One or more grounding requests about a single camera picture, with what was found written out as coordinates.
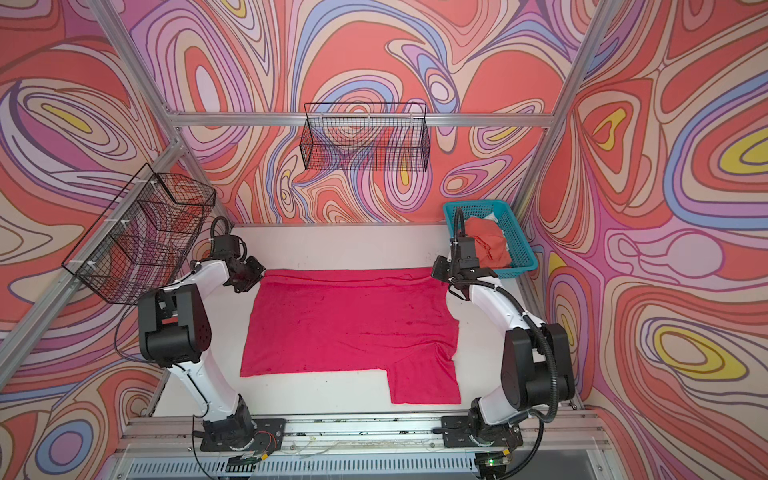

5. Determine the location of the aluminium left wall bar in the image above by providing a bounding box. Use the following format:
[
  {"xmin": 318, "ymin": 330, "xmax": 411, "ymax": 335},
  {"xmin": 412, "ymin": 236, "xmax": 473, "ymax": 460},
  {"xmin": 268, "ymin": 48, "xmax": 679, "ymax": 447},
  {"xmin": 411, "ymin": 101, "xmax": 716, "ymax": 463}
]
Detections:
[{"xmin": 1, "ymin": 140, "xmax": 182, "ymax": 390}]

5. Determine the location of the aluminium horizontal back bar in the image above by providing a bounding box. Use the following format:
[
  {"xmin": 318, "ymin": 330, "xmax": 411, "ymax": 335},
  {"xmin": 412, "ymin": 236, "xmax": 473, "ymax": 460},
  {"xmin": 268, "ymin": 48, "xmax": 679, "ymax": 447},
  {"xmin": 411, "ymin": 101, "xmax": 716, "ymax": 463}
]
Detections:
[{"xmin": 167, "ymin": 111, "xmax": 556, "ymax": 128}]

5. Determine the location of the teal plastic basket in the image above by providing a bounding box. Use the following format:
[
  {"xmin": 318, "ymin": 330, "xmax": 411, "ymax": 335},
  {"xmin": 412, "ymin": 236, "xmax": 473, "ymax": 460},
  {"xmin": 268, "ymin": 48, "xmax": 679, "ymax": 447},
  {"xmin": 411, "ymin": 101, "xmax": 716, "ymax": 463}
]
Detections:
[{"xmin": 443, "ymin": 200, "xmax": 538, "ymax": 279}]

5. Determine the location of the aluminium frame corner post left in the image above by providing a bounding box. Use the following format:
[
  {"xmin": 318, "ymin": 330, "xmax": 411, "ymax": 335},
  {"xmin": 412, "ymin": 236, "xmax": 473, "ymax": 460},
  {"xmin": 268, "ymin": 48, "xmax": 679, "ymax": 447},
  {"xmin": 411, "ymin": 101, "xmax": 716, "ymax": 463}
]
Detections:
[{"xmin": 89, "ymin": 0, "xmax": 235, "ymax": 229}]

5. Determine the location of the aluminium frame corner post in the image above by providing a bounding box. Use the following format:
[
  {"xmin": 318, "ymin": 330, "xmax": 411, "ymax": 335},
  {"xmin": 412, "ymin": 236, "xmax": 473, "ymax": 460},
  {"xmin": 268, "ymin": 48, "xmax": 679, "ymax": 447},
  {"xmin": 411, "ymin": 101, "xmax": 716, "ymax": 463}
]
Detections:
[
  {"xmin": 89, "ymin": 0, "xmax": 235, "ymax": 229},
  {"xmin": 512, "ymin": 1, "xmax": 623, "ymax": 219}
]

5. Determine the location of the black wire basket wall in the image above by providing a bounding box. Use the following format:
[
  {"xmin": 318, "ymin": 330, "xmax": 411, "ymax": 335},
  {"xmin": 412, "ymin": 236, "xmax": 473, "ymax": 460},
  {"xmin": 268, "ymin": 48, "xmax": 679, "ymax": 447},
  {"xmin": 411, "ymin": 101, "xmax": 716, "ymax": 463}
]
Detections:
[
  {"xmin": 61, "ymin": 164, "xmax": 216, "ymax": 305},
  {"xmin": 299, "ymin": 101, "xmax": 431, "ymax": 172}
]

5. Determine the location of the black wire basket left wall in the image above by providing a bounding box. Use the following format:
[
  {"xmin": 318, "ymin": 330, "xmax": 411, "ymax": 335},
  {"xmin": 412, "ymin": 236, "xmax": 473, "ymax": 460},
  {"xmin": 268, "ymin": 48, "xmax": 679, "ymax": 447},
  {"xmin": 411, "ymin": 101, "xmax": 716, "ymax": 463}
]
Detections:
[{"xmin": 61, "ymin": 164, "xmax": 216, "ymax": 305}]

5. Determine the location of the magenta t shirt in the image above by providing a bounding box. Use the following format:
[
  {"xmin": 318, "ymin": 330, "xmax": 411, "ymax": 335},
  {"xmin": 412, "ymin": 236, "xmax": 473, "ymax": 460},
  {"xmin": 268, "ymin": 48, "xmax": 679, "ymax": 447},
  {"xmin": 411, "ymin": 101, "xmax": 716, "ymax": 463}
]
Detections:
[{"xmin": 240, "ymin": 268, "xmax": 461, "ymax": 405}]

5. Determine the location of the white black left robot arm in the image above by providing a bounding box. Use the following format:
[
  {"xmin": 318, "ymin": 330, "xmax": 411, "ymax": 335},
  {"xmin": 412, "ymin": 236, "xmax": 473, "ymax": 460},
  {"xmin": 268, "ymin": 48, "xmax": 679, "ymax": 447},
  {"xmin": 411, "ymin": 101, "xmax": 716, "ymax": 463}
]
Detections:
[{"xmin": 137, "ymin": 216, "xmax": 265, "ymax": 451}]

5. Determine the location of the coral red t shirt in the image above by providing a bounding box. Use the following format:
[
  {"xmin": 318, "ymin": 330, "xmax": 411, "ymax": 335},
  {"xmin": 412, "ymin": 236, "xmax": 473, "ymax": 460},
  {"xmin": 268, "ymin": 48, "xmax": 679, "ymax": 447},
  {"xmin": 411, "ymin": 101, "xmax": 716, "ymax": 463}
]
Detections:
[{"xmin": 465, "ymin": 217, "xmax": 512, "ymax": 269}]

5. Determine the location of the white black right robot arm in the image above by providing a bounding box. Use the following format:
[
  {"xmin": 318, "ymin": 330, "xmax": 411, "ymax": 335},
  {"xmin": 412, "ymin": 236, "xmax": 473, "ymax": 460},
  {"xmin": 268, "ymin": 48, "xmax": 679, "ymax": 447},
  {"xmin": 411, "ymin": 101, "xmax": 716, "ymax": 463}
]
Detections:
[{"xmin": 432, "ymin": 206, "xmax": 575, "ymax": 451}]

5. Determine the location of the aluminium frame corner post right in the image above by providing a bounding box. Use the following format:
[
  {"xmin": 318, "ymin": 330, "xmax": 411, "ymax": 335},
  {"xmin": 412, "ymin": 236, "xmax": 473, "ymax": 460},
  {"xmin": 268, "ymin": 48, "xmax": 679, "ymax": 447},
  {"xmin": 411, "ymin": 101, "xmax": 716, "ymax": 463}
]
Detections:
[{"xmin": 512, "ymin": 1, "xmax": 623, "ymax": 219}]

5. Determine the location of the black wire basket back wall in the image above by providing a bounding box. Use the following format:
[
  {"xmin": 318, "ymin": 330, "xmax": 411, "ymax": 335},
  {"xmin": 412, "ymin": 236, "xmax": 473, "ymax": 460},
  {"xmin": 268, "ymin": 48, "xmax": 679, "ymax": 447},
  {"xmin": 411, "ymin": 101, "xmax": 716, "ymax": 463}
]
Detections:
[{"xmin": 299, "ymin": 101, "xmax": 431, "ymax": 172}]

